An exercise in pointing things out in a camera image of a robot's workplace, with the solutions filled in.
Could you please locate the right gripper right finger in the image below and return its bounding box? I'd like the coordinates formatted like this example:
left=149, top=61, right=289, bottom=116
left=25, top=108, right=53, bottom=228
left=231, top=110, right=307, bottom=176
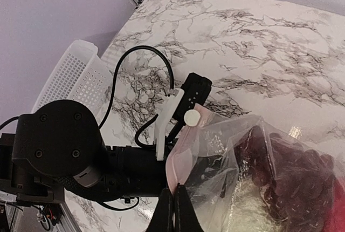
left=175, top=184, right=204, bottom=232

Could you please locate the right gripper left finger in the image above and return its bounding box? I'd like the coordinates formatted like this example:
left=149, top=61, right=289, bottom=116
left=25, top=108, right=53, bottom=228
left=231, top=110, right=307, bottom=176
left=146, top=188, right=173, bottom=232

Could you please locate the clear zip top bag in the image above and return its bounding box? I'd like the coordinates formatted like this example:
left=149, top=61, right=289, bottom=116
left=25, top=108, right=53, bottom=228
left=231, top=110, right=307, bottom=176
left=166, top=105, right=344, bottom=231

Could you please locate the white bag slider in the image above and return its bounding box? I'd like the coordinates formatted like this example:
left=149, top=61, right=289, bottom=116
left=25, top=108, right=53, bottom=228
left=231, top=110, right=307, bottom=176
left=183, top=109, right=201, bottom=127

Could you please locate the purple fake grape bunch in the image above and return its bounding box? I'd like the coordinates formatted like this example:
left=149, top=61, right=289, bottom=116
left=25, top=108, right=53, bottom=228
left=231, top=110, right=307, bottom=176
left=244, top=131, right=335, bottom=227

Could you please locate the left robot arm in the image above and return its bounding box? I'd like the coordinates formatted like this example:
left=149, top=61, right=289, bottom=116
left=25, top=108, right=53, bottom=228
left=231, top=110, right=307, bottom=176
left=1, top=100, right=167, bottom=203

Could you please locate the white fake cauliflower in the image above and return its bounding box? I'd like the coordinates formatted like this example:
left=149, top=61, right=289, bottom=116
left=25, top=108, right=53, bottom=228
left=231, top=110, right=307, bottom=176
left=227, top=178, right=281, bottom=232

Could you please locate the red fake pepper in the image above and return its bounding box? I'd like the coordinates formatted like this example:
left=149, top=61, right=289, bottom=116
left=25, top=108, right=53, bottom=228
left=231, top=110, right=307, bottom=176
left=327, top=176, right=344, bottom=232

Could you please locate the white perforated plastic basket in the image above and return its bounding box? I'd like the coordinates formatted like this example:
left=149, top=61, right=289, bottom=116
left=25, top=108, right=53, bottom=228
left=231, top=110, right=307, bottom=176
left=31, top=39, right=113, bottom=115

